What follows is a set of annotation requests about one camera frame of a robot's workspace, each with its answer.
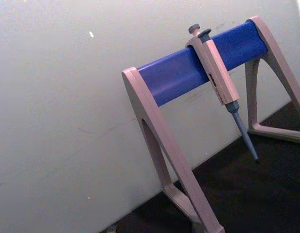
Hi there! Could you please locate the grey stand with blue bar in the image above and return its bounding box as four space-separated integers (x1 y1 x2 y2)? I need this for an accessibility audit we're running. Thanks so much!
121 15 300 233

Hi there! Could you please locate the grey pipette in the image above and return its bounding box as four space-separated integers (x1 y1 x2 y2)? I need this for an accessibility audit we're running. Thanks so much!
185 23 260 164

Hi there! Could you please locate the black table cloth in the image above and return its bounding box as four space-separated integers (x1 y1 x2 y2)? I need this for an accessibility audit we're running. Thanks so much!
99 91 300 233

